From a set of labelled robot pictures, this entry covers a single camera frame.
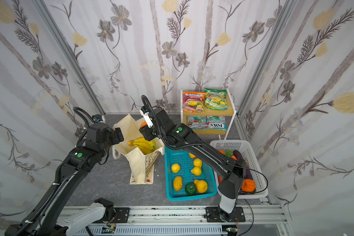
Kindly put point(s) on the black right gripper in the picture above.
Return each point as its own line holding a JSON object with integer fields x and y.
{"x": 147, "y": 132}

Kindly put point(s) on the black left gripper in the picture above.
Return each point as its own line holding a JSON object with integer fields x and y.
{"x": 118, "y": 135}

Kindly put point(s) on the orange fruit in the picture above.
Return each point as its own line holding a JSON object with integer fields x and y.
{"x": 143, "y": 124}

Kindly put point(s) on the yellow banana bunch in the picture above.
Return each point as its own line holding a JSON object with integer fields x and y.
{"x": 146, "y": 147}

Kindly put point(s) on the cream floral grocery tote bag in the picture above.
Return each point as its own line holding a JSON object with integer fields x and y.
{"x": 142, "y": 166}

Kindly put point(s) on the orange red snack bag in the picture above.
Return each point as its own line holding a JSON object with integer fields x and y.
{"x": 193, "y": 101}

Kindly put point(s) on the small yellow lemon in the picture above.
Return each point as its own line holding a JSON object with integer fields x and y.
{"x": 197, "y": 171}

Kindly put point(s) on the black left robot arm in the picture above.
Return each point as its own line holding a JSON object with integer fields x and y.
{"x": 94, "y": 144}

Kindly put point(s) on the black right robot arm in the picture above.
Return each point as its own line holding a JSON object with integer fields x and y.
{"x": 180, "y": 136}

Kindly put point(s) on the teal Fox's candy bag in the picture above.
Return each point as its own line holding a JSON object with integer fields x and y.
{"x": 216, "y": 122}

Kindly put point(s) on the green snack bag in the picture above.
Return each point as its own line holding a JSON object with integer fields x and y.
{"x": 215, "y": 99}

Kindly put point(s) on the yellow lemon front left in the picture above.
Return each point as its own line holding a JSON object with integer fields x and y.
{"x": 178, "y": 183}

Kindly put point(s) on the teal plastic basket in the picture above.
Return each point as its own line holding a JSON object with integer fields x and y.
{"x": 186, "y": 163}

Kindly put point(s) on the green round fruit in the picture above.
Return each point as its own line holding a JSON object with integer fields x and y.
{"x": 191, "y": 189}

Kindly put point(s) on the bumpy yellow citron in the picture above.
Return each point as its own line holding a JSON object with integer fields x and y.
{"x": 201, "y": 186}

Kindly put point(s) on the green pepper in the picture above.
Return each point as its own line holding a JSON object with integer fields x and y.
{"x": 229, "y": 153}

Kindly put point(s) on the white metal wooden shelf rack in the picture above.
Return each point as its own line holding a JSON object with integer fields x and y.
{"x": 230, "y": 112}

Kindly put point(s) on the white plastic basket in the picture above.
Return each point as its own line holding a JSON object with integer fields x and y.
{"x": 246, "y": 150}

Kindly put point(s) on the purple eggplant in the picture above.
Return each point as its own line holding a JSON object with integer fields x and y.
{"x": 241, "y": 161}

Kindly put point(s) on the small orange pumpkin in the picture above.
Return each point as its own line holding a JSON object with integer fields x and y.
{"x": 248, "y": 186}

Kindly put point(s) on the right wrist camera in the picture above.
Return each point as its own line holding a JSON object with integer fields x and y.
{"x": 145, "y": 114}

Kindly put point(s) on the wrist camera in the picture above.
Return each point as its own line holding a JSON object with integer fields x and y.
{"x": 98, "y": 118}
{"x": 145, "y": 114}

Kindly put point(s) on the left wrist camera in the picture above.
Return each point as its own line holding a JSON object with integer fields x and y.
{"x": 98, "y": 118}

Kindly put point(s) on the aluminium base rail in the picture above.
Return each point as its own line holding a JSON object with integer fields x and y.
{"x": 249, "y": 220}

